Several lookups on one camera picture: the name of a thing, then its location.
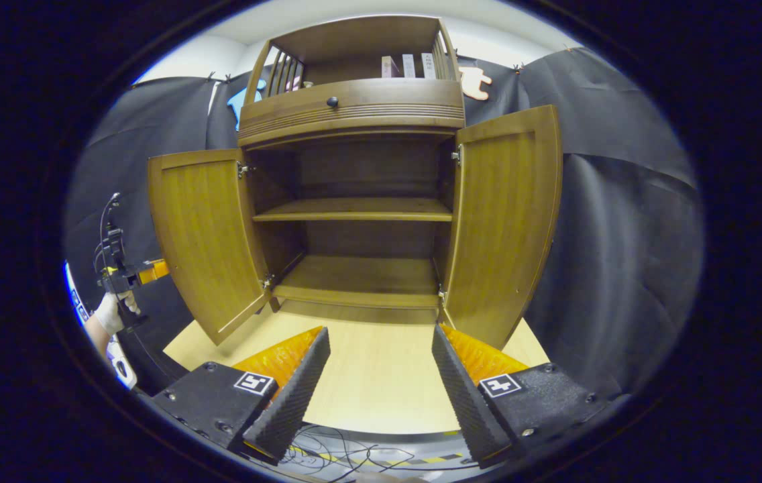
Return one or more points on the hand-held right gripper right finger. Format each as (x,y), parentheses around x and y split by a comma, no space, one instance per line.
(465,402)

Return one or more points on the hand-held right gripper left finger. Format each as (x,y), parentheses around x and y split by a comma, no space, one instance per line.
(294,402)

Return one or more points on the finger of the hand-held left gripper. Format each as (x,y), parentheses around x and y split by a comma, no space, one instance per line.
(153,272)

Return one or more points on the wooden shoe cabinet door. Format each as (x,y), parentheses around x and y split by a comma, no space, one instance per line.
(206,235)
(508,221)

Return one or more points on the black backdrop cloth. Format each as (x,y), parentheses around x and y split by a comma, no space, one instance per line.
(622,268)

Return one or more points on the pale pink book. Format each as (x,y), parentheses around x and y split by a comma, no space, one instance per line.
(389,67)

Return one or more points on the mauve book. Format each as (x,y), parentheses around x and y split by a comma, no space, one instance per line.
(409,66)

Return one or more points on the grey book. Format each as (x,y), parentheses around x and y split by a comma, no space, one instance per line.
(428,66)

